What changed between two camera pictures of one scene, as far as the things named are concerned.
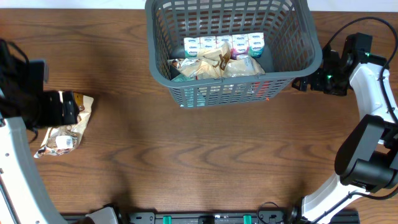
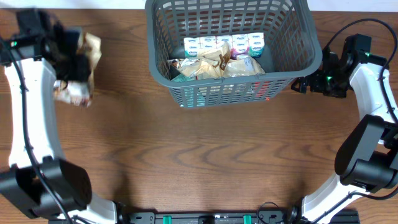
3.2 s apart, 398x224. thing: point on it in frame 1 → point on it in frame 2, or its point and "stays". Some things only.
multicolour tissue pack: x=251 y=44 stays
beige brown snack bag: x=63 y=139 → x=81 y=93
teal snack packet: x=189 y=93 stays
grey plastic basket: x=291 y=47 stays
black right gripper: x=316 y=84 stays
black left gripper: x=55 y=115 → x=81 y=73
